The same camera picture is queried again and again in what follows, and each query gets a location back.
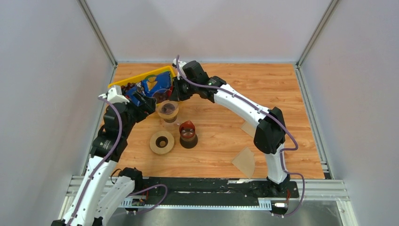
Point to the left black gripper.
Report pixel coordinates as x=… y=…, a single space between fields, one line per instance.
x=145 y=109

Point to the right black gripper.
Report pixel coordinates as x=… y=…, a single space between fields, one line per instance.
x=177 y=94

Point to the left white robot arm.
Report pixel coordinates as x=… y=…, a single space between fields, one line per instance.
x=89 y=207

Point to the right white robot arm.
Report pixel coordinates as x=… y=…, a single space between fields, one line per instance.
x=268 y=123

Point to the brown glass dripper on base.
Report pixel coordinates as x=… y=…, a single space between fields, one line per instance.
x=188 y=136

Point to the far brown paper filter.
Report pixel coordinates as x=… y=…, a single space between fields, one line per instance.
x=248 y=129

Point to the brown paper filter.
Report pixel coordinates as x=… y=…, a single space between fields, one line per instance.
x=248 y=129
x=244 y=161

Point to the near brown paper filter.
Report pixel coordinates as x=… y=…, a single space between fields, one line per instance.
x=244 y=161

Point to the blue chips bag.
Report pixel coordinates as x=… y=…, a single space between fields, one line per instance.
x=149 y=85

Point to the yellow plastic basket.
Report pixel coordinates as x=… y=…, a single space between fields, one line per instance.
x=126 y=74

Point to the dark grapes bunch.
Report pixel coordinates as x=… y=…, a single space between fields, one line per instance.
x=126 y=88

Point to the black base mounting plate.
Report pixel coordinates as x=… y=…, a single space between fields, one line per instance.
x=213 y=191

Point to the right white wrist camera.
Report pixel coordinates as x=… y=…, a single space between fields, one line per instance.
x=178 y=65

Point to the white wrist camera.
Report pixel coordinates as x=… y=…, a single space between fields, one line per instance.
x=114 y=95
x=178 y=65

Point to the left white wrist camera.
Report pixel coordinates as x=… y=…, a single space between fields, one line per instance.
x=114 y=95

